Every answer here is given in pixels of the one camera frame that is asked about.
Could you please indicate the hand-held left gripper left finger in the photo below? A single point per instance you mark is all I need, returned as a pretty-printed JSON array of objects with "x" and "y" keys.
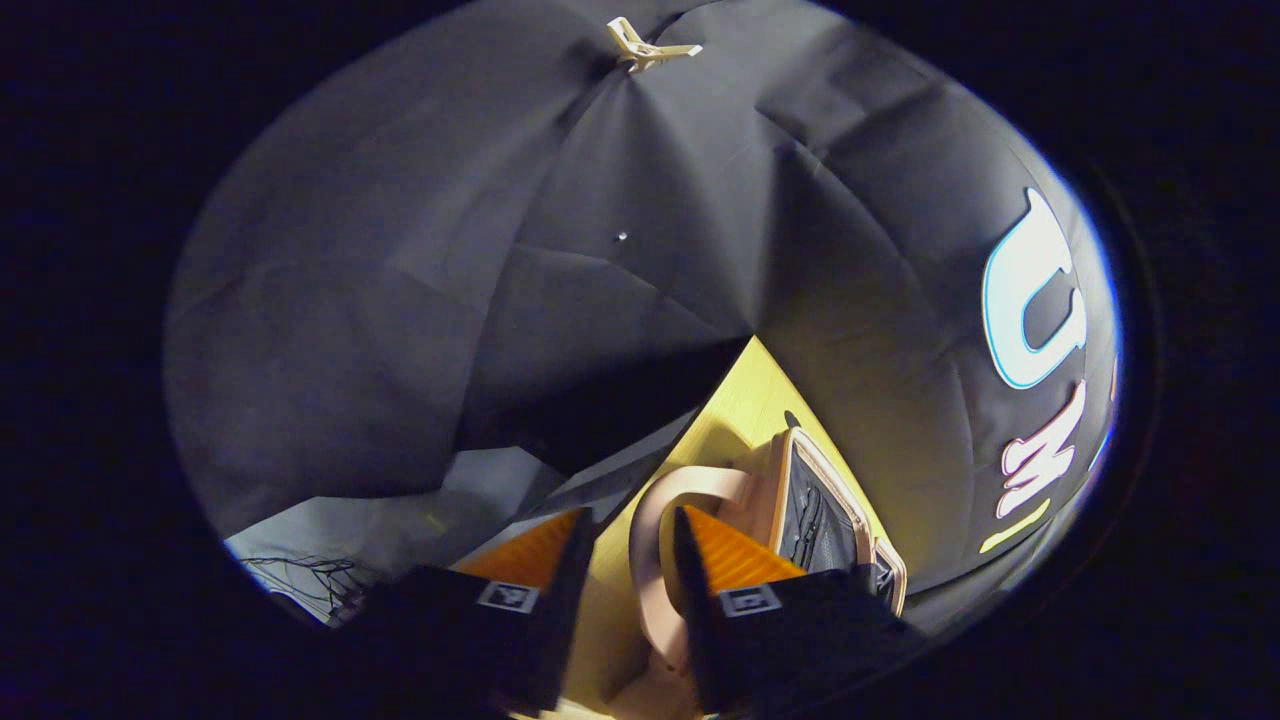
[{"x": 560, "y": 610}]

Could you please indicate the black backdrop cloth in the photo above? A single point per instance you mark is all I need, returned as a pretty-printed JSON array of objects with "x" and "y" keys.
[{"x": 400, "y": 250}]

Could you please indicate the beige plastic clip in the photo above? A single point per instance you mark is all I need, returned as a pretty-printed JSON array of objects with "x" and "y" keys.
[{"x": 645, "y": 47}]

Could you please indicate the pink quilted suitcase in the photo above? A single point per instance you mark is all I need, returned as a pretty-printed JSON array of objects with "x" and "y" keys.
[{"x": 660, "y": 520}]

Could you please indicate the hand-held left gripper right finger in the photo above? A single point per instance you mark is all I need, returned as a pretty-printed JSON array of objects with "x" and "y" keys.
[{"x": 695, "y": 610}]

